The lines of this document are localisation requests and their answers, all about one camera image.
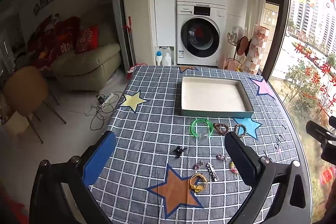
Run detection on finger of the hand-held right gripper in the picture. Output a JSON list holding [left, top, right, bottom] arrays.
[[306, 116, 336, 142]]

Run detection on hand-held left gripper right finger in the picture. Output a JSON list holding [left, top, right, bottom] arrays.
[[224, 132, 314, 224]]

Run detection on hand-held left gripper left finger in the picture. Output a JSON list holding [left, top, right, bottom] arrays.
[[29, 131, 117, 224]]

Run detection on pink yellow spiral hair tie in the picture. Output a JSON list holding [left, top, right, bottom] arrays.
[[234, 123, 248, 138]]

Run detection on dark hairpin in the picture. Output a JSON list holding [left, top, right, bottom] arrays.
[[273, 132, 287, 153]]

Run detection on green translucent bracelet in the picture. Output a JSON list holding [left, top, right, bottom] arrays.
[[190, 118, 215, 139]]

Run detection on black hair clip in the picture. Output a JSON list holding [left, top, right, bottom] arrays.
[[170, 145, 188, 158]]

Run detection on white shallow tray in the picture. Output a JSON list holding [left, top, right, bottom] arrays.
[[181, 76, 255, 118]]

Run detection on yellow pink hair clip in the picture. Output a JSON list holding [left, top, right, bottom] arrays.
[[228, 161, 239, 175]]

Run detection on silver zigzag hair clip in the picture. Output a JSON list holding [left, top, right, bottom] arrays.
[[206, 162, 219, 182]]

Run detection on grey checked star tablecloth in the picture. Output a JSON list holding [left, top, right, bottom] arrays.
[[88, 65, 313, 220]]

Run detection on cream sofa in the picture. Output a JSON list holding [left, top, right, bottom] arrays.
[[51, 21, 123, 92]]

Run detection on pink slippers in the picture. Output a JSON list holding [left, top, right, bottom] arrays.
[[223, 54, 243, 71]]

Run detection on tan chair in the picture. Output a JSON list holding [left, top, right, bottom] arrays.
[[3, 65, 67, 145]]

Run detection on brown slipper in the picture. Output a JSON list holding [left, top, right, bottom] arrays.
[[236, 36, 249, 56]]

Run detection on white plastic jug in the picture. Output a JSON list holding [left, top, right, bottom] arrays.
[[162, 52, 173, 66]]

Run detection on red cushion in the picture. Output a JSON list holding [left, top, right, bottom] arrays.
[[75, 25, 100, 55]]

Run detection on red blanket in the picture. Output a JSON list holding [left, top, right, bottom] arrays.
[[27, 15, 81, 71]]

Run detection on white washing machine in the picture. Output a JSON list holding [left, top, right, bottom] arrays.
[[176, 1, 228, 67]]

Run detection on brown bead bracelet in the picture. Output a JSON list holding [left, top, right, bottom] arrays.
[[213, 122, 230, 135]]

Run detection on power strip with cables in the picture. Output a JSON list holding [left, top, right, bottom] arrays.
[[84, 91, 123, 130]]

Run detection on red handled broom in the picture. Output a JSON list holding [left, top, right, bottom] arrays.
[[123, 16, 146, 80]]

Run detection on gold wire rack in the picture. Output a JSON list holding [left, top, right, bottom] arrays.
[[227, 29, 249, 72]]

